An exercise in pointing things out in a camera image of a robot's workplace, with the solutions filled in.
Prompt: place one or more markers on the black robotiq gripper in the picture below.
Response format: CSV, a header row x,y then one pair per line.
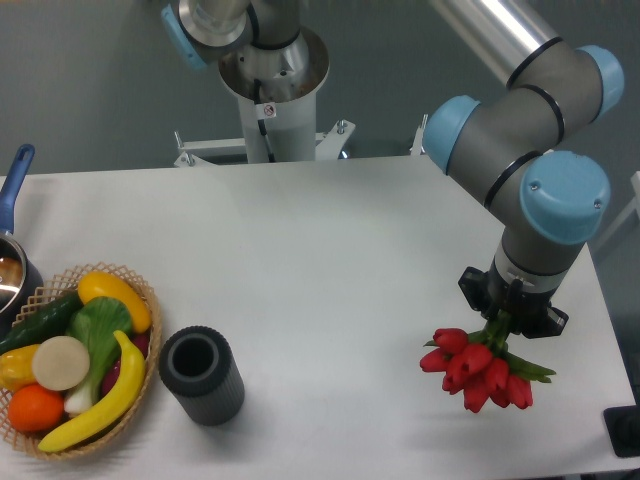
x,y
489,294

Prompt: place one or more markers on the red tulip bouquet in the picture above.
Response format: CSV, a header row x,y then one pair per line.
x,y
480,367

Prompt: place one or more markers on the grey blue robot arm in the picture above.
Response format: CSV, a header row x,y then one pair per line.
x,y
507,155

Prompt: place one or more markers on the dark grey ribbed vase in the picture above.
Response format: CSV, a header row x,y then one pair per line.
x,y
197,366

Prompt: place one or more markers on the black device at edge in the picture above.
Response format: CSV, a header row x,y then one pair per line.
x,y
622,424

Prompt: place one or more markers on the purple eggplant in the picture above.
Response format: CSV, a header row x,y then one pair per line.
x,y
141,341

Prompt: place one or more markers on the green bok choy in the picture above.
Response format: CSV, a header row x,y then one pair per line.
x,y
94,325

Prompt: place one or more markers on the yellow banana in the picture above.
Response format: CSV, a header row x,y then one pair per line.
x,y
107,410

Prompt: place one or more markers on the woven wicker basket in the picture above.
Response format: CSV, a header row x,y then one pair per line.
x,y
55,288

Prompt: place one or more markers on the beige round slice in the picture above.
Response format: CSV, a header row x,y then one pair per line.
x,y
60,363

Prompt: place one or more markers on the green cucumber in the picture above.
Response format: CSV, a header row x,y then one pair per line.
x,y
50,320

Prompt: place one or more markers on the orange fruit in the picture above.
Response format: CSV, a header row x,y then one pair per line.
x,y
34,408

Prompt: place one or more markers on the yellow bell pepper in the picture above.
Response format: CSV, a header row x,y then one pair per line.
x,y
16,368

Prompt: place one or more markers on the white frame at right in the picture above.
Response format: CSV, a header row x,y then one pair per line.
x,y
624,223

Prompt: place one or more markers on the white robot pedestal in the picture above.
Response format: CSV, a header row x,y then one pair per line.
x,y
276,91

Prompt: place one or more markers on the blue handled saucepan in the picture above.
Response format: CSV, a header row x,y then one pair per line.
x,y
19,277

